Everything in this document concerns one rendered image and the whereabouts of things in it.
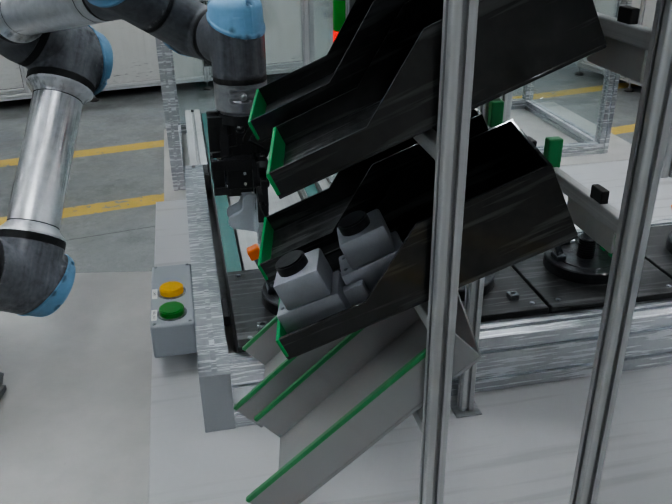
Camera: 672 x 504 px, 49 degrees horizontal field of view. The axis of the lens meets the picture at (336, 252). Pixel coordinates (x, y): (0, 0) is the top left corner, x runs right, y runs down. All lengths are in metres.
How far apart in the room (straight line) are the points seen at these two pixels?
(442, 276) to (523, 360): 0.60
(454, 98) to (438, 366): 0.24
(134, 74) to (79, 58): 5.08
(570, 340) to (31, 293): 0.87
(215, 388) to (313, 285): 0.44
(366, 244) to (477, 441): 0.50
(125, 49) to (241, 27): 5.43
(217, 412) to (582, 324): 0.57
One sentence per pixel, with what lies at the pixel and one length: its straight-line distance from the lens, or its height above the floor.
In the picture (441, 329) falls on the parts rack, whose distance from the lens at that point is 0.64.
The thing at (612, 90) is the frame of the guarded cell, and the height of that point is 1.05.
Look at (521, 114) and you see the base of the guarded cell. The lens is 2.65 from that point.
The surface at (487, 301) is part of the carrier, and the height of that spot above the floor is 0.97.
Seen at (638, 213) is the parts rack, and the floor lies 1.33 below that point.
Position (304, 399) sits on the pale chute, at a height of 1.05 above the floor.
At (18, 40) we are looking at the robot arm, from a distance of 1.34.
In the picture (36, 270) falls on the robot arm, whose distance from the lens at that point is 1.30.
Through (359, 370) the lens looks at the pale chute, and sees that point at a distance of 0.84.
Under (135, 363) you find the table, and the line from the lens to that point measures 1.30.
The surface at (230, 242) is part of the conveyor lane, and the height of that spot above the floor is 0.95.
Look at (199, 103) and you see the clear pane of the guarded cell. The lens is 2.45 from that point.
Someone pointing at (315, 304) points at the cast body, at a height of 1.23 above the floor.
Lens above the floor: 1.58
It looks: 27 degrees down
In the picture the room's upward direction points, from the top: 1 degrees counter-clockwise
